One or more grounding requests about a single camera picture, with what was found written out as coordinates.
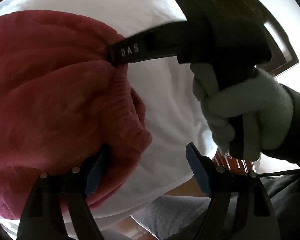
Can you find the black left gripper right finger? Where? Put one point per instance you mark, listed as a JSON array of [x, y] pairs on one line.
[[239, 206]]

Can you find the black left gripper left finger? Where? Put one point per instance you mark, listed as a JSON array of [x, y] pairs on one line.
[[42, 214]]

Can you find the dark sleeve right forearm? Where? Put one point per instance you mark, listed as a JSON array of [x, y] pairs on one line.
[[289, 149]]

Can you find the right hand in grey glove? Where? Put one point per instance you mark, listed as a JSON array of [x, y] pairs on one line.
[[262, 95]]

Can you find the grey trousers of person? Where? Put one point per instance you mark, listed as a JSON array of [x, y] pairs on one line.
[[171, 217]]

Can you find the white bed sheet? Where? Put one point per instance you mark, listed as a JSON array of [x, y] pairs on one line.
[[173, 114]]

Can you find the dark framed wall picture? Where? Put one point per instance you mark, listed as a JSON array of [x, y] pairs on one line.
[[283, 54]]

